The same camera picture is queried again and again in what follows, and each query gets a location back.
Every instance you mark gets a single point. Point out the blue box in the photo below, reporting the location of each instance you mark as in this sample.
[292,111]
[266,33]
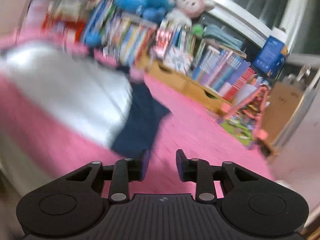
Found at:
[271,55]

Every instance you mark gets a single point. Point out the pink towel blanket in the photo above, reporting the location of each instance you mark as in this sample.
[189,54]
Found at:
[200,135]

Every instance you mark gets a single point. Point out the stack of teal cloth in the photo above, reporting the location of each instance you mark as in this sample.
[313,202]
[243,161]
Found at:
[222,38]

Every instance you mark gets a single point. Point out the row of colourful books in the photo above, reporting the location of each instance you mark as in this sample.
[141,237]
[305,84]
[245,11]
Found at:
[220,67]

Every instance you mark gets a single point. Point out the pink plush doll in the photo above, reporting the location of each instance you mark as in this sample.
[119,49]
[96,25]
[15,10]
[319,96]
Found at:
[190,3]

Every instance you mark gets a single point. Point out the white printed cardboard box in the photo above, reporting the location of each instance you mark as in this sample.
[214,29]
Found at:
[178,60]

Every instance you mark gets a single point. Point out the green plush toy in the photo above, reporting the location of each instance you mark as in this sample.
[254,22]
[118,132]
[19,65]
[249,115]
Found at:
[197,29]

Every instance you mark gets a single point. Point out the blue plush ball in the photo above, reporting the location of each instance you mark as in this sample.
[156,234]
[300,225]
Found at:
[93,38]

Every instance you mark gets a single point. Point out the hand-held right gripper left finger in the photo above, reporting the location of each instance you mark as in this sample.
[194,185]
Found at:
[145,165]

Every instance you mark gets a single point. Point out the wooden drawer organizer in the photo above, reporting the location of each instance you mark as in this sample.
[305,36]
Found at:
[190,87]

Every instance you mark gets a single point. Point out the white paper sheet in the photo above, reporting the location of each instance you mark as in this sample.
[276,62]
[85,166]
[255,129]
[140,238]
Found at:
[246,93]

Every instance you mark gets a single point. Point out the white and navy jacket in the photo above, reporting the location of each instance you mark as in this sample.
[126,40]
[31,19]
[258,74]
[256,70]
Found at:
[75,92]

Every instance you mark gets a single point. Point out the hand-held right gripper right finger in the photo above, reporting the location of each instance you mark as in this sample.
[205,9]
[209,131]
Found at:
[179,165]

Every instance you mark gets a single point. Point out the white pipe fitting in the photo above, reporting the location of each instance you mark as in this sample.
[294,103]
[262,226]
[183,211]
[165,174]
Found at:
[302,73]

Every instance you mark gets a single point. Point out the white window frame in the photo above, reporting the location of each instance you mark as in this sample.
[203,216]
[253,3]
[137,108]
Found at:
[240,12]

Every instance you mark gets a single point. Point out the green picture book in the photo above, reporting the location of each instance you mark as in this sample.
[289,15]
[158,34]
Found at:
[235,127]

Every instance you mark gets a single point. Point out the stack of magazines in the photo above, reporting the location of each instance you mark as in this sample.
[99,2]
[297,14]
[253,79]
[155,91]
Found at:
[67,7]

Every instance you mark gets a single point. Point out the brown cardboard box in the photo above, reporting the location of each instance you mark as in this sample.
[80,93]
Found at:
[282,105]

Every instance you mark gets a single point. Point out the blue plush toy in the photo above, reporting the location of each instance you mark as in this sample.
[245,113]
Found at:
[145,0]

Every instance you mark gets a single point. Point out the pink folding stand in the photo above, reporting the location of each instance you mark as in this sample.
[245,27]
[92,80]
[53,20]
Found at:
[260,120]

